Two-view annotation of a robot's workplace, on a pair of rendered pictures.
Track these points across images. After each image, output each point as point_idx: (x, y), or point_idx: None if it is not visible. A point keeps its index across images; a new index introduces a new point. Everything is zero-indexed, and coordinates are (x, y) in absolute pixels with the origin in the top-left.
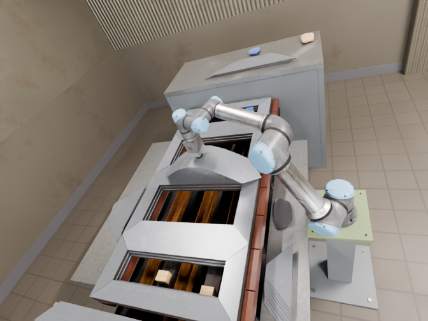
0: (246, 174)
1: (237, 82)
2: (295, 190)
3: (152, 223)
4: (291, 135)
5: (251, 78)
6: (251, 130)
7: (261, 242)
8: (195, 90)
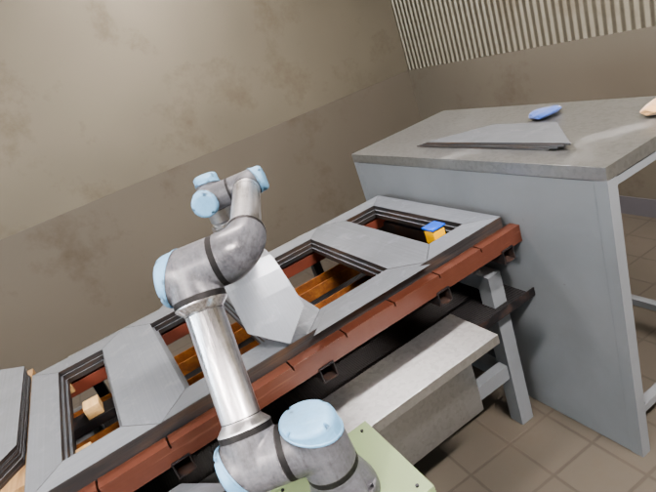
0: (270, 324)
1: (447, 166)
2: (199, 362)
3: (148, 334)
4: (225, 260)
5: (469, 165)
6: (389, 264)
7: (186, 438)
8: (389, 163)
